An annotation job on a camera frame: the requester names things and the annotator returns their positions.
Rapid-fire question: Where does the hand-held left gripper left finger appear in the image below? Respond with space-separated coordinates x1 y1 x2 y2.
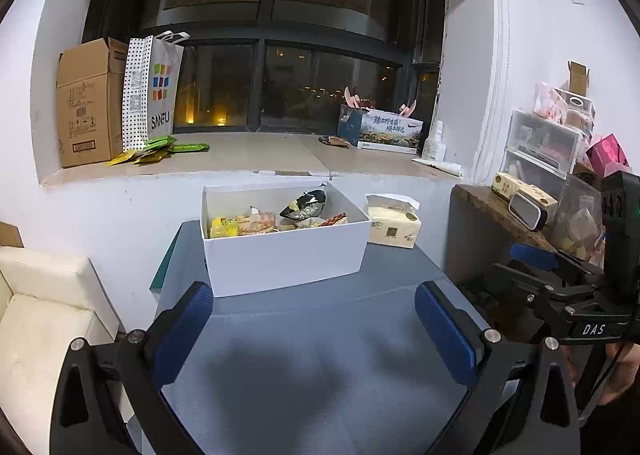
50 280 215 455

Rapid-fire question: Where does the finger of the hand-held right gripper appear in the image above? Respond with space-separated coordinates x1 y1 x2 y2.
509 242 603 286
481 261 568 311

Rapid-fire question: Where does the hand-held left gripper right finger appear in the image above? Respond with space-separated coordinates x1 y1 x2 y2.
414 280 584 455

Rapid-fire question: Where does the yellow cookie packet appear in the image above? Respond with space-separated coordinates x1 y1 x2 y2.
209 216 240 239

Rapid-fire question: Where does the white cardboard box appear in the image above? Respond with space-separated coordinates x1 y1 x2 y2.
201 178 372 299

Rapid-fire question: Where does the orange snack packet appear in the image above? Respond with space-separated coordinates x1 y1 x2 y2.
237 211 279 237

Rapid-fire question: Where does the black snack bag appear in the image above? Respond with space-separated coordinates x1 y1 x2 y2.
278 189 329 222

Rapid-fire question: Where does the clear container of snacks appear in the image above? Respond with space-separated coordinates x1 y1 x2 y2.
551 174 609 262

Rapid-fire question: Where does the person's right hand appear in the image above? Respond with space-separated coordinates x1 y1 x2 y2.
602 341 640 407

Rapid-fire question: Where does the white oval case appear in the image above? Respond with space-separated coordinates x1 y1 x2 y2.
508 192 550 233

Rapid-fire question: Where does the wooden side shelf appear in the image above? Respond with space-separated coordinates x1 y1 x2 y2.
449 183 558 286

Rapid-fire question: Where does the green and cream box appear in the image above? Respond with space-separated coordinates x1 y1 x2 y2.
491 172 559 212

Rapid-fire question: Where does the pink gift box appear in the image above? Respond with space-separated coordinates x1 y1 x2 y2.
585 133 631 176

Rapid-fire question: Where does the clear plastic drawer unit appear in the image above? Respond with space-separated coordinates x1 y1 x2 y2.
499 109 584 180

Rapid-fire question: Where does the yellow tissue pack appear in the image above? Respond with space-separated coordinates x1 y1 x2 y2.
364 193 422 250

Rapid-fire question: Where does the rolled white paper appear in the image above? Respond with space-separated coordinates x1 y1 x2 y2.
411 157 464 179

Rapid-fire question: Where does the clear lidded box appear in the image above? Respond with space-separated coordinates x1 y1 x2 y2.
554 88 597 134

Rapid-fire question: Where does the cream sofa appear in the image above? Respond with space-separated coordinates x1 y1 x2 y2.
0 245 122 455

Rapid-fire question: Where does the white plastic bottle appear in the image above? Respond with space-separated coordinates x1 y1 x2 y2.
422 120 448 161

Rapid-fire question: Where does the pink floral packet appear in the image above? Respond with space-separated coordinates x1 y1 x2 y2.
532 81 569 124

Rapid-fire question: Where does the small open cardboard box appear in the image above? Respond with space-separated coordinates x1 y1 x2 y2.
567 61 591 98

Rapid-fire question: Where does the landscape printed flat box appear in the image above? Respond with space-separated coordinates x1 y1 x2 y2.
357 109 425 156

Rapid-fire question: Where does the pile of green yellow packets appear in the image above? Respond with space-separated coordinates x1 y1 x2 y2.
106 134 210 167

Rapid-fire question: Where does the flat cardboard piece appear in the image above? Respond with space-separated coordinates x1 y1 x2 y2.
0 221 24 249

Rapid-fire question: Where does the dark blue box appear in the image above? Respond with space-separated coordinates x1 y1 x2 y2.
337 103 374 146

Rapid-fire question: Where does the white paper shopping bag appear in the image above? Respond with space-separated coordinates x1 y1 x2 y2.
122 29 191 152

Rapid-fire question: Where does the brown cardboard box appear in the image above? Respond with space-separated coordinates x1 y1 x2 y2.
55 37 129 170

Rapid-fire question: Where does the dark framed window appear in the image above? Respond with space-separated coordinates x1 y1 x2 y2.
81 0 447 136

